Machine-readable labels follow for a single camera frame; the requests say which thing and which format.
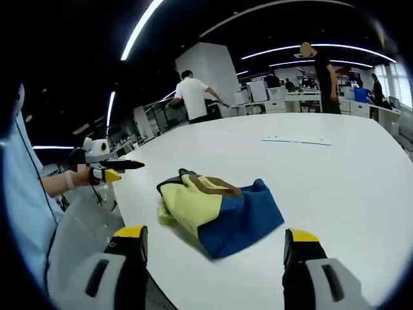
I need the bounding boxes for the white square pillar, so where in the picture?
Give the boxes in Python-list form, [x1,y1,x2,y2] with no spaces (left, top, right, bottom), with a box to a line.
[175,41,240,114]

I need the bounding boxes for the yellow and blue garment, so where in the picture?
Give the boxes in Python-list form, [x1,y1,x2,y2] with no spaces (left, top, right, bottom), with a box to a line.
[156,167,286,261]

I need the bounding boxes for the long ceiling light strip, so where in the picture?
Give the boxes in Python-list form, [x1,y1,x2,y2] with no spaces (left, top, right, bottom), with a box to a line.
[120,0,166,61]

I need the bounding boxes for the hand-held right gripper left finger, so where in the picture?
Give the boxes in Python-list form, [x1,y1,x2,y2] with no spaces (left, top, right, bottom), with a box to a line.
[69,225,150,310]

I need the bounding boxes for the thin white template sheet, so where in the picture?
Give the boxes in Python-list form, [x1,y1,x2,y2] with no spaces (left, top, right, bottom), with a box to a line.
[260,135,333,147]

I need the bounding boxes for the white storage box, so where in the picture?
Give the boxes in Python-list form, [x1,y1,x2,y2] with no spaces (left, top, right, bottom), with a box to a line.
[266,87,287,101]

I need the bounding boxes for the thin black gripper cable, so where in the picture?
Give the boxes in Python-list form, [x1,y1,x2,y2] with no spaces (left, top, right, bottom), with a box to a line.
[91,183,105,208]

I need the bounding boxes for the blue storage bin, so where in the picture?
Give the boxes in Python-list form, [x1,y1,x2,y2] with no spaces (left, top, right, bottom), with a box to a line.
[353,87,372,104]

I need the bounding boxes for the person's left hand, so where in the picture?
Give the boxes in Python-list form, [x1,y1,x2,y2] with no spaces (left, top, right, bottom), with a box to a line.
[74,167,95,187]

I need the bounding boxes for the short ceiling light strip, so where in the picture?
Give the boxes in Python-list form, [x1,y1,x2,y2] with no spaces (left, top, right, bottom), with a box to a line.
[105,91,117,129]

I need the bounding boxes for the curved ceiling light strip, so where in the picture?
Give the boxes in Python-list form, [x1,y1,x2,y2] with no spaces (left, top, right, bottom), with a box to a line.
[241,43,398,63]

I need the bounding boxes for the white window blinds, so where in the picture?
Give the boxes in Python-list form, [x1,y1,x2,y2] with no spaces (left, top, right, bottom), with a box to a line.
[376,62,413,109]

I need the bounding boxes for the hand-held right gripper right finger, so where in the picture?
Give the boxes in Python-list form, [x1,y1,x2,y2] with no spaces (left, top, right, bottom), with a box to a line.
[281,227,372,310]

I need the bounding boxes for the person's light blue shirt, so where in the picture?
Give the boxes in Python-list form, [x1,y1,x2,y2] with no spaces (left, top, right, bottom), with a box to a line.
[0,82,63,293]

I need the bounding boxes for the white drawer cabinet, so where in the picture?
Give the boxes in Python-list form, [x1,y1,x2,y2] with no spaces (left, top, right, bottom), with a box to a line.
[265,99,287,114]

